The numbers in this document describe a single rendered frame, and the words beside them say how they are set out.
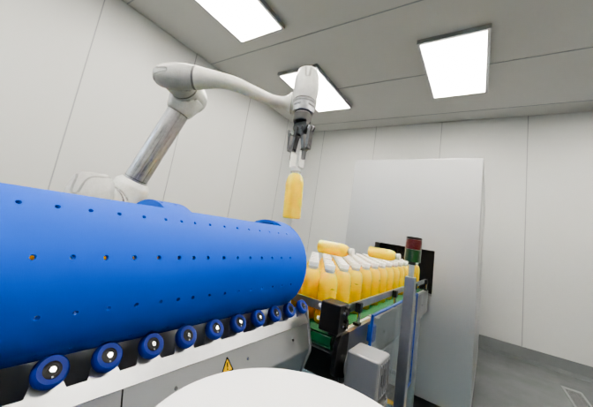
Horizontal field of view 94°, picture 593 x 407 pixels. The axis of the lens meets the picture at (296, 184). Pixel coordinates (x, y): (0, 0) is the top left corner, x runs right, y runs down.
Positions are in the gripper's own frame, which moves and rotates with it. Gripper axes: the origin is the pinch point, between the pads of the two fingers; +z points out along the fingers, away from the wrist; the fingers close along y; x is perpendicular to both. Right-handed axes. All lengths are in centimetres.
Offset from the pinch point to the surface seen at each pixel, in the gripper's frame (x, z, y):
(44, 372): -67, 54, 20
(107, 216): -64, 31, 20
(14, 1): -103, -140, -260
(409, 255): 38, 32, 32
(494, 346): 422, 140, 13
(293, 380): -48, 48, 49
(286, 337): -9, 60, 13
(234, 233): -37, 31, 17
